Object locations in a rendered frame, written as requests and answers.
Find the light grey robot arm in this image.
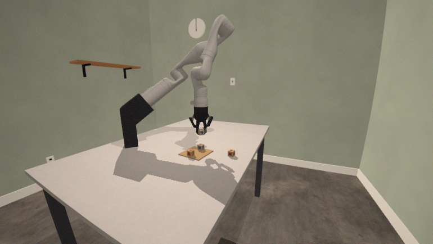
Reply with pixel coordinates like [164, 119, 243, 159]
[141, 15, 234, 107]

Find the tan flat mat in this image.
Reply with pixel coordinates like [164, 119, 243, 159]
[179, 146, 213, 161]

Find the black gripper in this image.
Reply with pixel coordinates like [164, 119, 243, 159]
[189, 107, 213, 135]

